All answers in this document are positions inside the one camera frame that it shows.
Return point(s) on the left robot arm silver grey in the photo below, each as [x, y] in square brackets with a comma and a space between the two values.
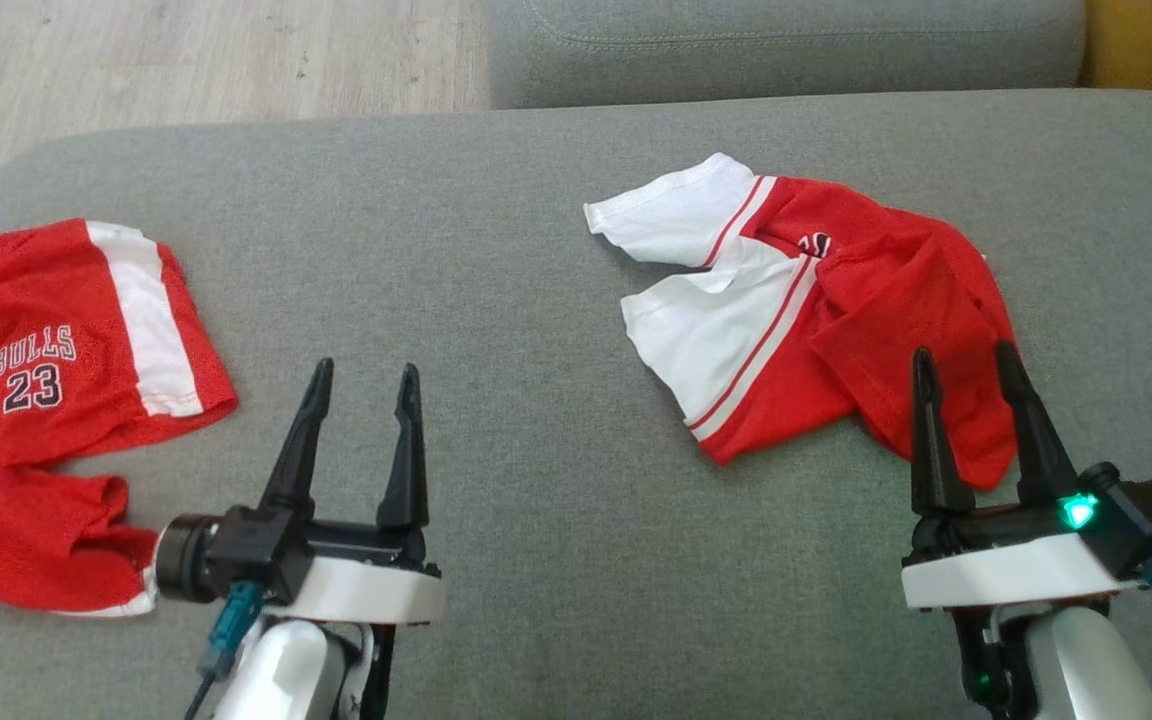
[281, 670]

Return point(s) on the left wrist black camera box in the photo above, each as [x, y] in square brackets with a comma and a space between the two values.
[246, 555]

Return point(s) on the large grey sofa seat cushion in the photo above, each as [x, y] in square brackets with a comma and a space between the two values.
[496, 250]

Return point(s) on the yellow sofa back cushion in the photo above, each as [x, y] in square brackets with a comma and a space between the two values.
[1151, 40]

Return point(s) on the red jersey with white sleeves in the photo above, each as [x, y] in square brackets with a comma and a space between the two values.
[886, 330]

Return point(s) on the red Bulls 23 shorts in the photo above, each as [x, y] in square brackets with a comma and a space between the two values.
[26, 300]

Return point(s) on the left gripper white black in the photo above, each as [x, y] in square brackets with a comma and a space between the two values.
[366, 590]

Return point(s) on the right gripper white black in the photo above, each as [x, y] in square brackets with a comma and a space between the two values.
[1006, 570]

